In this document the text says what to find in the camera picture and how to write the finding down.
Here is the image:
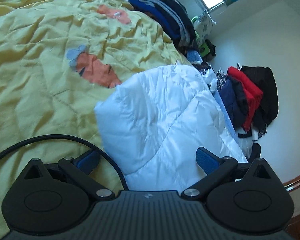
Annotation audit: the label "white puffer jacket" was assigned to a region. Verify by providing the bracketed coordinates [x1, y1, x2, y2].
[94, 64, 246, 192]

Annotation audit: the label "red and black hanging clothes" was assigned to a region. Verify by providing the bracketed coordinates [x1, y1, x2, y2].
[217, 64, 279, 138]

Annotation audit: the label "dark folded clothes pile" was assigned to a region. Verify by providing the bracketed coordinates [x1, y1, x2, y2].
[128, 0, 198, 54]

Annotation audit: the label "yellow carrot print quilt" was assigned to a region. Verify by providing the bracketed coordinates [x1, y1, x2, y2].
[0, 0, 191, 240]

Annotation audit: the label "green plastic hanger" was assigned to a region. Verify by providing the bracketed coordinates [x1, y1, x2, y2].
[191, 15, 213, 57]

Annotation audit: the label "floral fabric bag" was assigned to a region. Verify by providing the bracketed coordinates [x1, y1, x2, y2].
[192, 10, 217, 47]

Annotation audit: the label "wooden door frame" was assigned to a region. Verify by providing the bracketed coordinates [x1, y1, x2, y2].
[283, 169, 300, 240]

